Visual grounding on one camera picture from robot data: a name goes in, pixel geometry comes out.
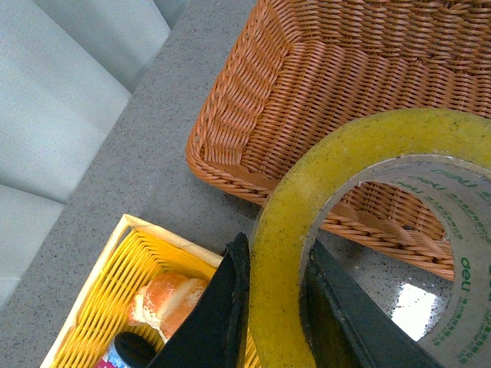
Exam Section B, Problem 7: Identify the small black-lidded jar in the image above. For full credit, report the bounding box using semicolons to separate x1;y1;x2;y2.
94;331;157;368

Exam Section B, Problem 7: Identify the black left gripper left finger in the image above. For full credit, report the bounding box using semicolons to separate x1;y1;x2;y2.
149;233;250;368

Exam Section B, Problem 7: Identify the brown wicker basket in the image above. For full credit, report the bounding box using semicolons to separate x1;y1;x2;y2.
185;0;491;282

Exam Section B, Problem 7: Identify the yellow woven basket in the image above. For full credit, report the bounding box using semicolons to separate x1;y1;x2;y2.
43;215;260;367

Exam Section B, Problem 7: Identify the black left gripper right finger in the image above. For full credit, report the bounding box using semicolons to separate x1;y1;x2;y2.
302;240;441;367

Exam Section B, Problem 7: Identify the toy croissant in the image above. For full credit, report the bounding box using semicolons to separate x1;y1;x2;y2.
127;272;209;343

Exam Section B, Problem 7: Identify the white curtain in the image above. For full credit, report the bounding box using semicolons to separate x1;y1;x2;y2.
1;1;187;302

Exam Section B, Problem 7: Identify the yellow tape roll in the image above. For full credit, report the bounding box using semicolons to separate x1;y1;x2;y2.
249;109;490;367

